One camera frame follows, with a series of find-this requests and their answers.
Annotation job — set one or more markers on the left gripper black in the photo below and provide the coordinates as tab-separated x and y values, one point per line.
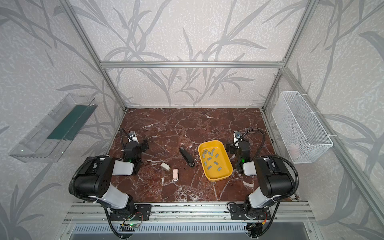
138	145

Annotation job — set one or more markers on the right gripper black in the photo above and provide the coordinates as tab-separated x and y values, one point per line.
237	147

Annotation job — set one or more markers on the pink mini stapler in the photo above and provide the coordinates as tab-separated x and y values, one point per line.
175	175

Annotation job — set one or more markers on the black stapler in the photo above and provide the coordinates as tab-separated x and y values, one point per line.
187	157

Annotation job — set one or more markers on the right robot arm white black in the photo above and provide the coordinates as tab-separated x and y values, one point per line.
278	179

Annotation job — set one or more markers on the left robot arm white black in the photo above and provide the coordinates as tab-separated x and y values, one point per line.
91	182

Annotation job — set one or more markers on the yellow plastic tray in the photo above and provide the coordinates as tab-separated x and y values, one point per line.
213	175

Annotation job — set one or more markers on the pink object in basket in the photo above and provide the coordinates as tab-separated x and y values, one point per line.
294	150

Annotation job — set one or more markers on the left circuit board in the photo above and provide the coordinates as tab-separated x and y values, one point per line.
129	227

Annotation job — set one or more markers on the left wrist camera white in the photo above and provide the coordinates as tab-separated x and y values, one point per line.
132	137

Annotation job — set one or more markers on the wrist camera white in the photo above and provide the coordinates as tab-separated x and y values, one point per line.
237	135
132	137

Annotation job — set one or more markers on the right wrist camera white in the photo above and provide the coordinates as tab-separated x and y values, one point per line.
237	135

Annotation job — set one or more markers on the white wire mesh basket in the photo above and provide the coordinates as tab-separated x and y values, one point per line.
298	124

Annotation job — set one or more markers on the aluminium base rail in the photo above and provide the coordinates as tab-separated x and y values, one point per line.
193	212

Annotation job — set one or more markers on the clear acrylic wall shelf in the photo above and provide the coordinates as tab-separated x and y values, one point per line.
47	142

